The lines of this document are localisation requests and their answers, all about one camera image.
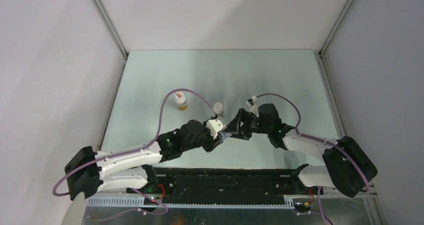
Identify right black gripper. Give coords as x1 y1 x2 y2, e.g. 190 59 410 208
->
222 108 271 141

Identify blue pill organizer box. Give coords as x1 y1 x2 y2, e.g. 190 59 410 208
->
221 132 232 141

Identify white pill bottle blue label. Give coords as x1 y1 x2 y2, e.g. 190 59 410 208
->
212 102 224 117

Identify white bottle orange label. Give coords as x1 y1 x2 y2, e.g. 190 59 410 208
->
174 91 188 111

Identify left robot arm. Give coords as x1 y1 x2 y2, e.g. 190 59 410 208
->
64 118 227 200

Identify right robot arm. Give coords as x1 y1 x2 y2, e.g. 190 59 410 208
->
223 103 378 198

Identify left control board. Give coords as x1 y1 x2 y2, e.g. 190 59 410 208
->
143 197 162 206

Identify control board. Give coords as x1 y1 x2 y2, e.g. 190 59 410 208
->
294 202 313 209
143 197 162 206

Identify right control board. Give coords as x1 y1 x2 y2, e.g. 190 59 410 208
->
294 202 313 209

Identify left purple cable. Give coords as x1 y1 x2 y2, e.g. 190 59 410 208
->
52 88 216 214

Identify left aluminium frame post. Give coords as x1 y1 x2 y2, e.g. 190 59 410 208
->
91 0 129 60

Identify aluminium frame post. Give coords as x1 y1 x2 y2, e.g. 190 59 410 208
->
91 0 129 60
318 0 356 59

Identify right aluminium frame post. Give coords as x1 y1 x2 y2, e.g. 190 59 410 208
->
318 0 356 59

